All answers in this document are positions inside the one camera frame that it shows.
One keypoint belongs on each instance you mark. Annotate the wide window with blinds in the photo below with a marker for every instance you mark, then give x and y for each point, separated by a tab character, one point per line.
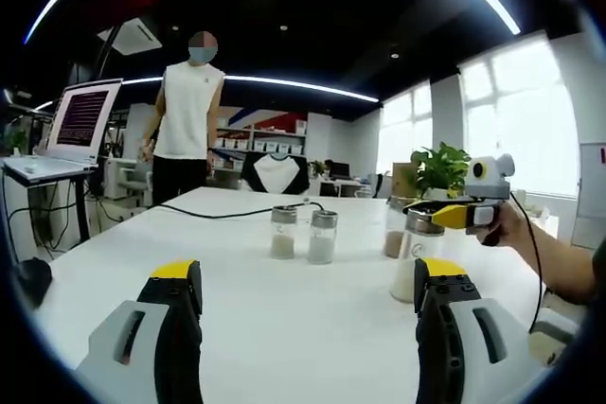
521	115

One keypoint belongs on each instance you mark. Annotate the shelf of white storage boxes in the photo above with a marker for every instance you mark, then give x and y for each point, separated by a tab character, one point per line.
270	144

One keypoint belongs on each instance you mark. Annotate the white laptop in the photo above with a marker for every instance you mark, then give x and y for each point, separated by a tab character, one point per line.
80	115

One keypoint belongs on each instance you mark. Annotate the ceiling air conditioner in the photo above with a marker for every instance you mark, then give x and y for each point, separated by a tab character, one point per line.
130	35

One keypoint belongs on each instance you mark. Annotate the black hanging pole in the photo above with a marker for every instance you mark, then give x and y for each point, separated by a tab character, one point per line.
106	54

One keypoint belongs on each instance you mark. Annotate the white cabinet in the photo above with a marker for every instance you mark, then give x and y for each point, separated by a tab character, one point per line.
125	181

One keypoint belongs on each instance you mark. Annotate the tall seasoning bottle white contents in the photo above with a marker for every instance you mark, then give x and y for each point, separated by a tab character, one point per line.
411	252

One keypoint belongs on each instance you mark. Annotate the small potted plant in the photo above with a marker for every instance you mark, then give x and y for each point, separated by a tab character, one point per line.
318	168

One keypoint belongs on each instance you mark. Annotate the narrow window with blinds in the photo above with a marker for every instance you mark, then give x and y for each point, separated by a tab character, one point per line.
407	125

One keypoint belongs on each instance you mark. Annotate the small seasoning bottle white contents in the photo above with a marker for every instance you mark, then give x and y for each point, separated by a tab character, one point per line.
323	248

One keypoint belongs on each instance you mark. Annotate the black rounded object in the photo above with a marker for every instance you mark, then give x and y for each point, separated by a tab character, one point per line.
33	281

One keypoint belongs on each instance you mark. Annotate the black computer monitor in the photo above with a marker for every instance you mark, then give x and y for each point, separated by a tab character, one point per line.
340	170

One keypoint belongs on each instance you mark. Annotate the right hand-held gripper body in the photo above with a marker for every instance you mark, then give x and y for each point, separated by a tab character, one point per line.
490	174

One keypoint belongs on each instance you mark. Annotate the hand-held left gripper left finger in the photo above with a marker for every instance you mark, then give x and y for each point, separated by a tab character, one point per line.
180	328

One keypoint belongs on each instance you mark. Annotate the brown paper bag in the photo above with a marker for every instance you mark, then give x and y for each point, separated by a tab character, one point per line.
404	179

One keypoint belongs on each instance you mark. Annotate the small seasoning bottle beige contents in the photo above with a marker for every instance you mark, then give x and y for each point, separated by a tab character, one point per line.
283	243

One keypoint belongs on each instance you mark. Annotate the laptop stand desk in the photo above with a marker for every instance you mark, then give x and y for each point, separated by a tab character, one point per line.
42	172

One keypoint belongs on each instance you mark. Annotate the tall seasoning bottle brown contents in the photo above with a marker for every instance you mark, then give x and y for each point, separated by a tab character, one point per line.
394	238

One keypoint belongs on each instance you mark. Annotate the white office desk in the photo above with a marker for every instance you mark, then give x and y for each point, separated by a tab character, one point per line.
345	186

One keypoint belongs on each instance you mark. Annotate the person's right hand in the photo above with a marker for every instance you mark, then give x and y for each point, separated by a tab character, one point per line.
513	226

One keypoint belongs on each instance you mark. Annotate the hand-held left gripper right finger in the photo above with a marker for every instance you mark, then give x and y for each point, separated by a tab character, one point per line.
440	328

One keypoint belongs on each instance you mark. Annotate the green plant in white pot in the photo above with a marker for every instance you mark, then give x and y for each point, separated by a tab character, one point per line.
440	167

